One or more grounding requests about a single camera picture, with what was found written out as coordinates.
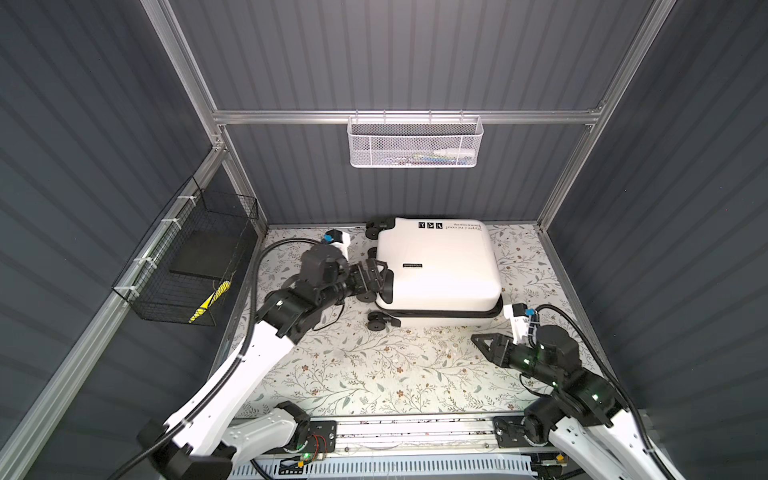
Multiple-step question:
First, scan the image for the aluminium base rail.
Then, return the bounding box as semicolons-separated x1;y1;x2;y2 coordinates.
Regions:
324;411;523;456

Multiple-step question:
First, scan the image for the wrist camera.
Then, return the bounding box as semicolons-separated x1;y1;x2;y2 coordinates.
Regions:
503;303;580;363
299;229;351;289

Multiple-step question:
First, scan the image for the white wire mesh basket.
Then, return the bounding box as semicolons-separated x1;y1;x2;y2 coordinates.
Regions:
346;114;484;169

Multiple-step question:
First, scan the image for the white perforated cable duct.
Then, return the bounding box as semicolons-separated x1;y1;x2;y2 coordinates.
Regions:
256;453;538;479

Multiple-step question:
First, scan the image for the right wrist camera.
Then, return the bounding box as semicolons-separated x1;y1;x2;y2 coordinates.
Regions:
503;303;580;363

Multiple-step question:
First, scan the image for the yellow black striped tape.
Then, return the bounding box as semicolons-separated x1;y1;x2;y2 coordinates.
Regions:
188;280;231;324

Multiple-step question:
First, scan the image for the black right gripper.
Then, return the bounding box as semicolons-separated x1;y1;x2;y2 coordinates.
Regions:
470;331;557;389

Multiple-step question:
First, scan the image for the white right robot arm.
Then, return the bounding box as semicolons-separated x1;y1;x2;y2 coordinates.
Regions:
471;303;683;479

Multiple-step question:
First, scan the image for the black wire mesh basket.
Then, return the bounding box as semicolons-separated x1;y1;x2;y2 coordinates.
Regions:
113;181;259;327

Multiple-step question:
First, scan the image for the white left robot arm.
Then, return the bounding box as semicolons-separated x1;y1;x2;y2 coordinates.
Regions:
111;230;388;479

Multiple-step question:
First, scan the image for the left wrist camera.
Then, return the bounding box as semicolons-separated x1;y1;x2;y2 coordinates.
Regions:
299;229;351;289

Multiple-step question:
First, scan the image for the white black suitcase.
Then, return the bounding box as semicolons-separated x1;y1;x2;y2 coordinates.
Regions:
365;217;504;327

